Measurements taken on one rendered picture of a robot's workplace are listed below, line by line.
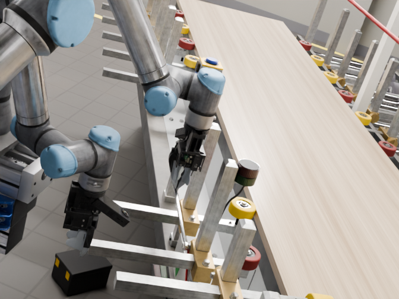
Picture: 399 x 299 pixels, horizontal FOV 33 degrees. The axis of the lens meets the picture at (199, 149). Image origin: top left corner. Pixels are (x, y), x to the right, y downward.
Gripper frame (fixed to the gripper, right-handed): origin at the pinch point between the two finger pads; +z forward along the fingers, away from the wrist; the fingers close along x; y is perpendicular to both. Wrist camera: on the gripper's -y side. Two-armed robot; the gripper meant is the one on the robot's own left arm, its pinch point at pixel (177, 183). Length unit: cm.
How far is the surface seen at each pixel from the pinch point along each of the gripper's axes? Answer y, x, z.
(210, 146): -7.0, 8.0, -10.1
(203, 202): -50, 25, 34
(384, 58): -114, 105, -20
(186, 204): -7.1, 6.4, 10.6
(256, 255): 21.5, 21.5, 5.6
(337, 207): -14, 58, 6
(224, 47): -161, 44, 6
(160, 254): 21.1, -3.9, 10.3
